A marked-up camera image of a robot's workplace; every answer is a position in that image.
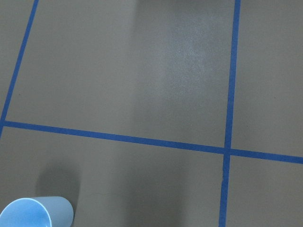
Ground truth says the right light blue cup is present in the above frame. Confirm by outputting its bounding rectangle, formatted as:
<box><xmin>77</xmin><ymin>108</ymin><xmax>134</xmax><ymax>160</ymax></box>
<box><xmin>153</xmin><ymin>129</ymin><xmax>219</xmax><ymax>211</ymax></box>
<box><xmin>0</xmin><ymin>196</ymin><xmax>74</xmax><ymax>227</ymax></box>

